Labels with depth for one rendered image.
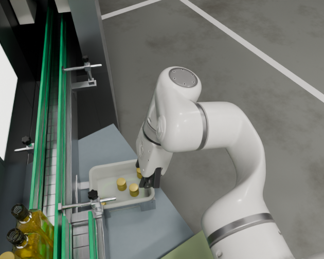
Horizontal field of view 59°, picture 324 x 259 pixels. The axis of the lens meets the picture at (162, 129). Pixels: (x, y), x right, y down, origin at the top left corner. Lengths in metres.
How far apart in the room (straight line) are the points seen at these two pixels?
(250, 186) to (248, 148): 0.09
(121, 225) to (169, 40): 2.36
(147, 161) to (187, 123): 0.18
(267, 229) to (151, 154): 0.27
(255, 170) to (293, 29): 3.26
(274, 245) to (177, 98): 0.23
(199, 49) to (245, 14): 0.88
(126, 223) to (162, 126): 0.72
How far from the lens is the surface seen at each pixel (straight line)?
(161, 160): 0.56
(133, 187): 1.08
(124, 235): 1.08
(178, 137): 0.40
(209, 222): 0.36
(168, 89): 0.45
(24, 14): 1.59
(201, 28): 3.37
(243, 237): 0.34
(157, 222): 1.09
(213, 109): 0.44
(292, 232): 2.03
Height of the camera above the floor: 1.77
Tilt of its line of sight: 51 degrees down
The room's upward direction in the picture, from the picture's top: straight up
